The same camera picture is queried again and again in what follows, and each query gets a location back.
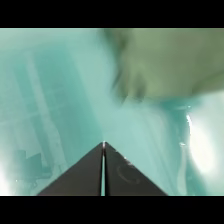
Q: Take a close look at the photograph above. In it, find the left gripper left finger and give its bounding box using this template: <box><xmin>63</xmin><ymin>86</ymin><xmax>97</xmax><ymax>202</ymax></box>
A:
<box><xmin>37</xmin><ymin>141</ymin><xmax>104</xmax><ymax>197</ymax></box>

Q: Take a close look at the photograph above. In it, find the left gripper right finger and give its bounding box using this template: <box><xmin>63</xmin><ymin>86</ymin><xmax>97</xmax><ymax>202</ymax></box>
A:
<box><xmin>104</xmin><ymin>141</ymin><xmax>168</xmax><ymax>197</ymax></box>

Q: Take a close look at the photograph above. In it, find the olive green garment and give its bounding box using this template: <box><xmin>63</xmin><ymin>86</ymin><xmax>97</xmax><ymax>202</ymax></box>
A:
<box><xmin>101</xmin><ymin>28</ymin><xmax>224</xmax><ymax>102</ymax></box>

